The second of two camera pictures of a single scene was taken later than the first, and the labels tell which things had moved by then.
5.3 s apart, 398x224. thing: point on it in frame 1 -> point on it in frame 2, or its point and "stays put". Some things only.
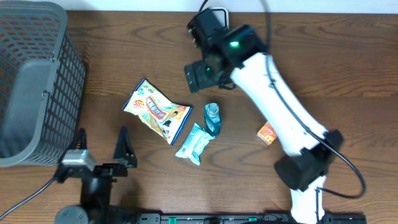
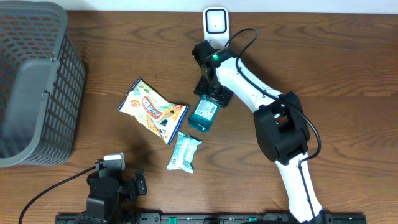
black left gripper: (120, 167) -> (132, 189)
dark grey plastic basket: (43, 84) stays put
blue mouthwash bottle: (212, 118) -> (204, 114)
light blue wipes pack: (194, 144) -> (185, 149)
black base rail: (242, 218) stays put
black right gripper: (203, 81) -> (221, 98)
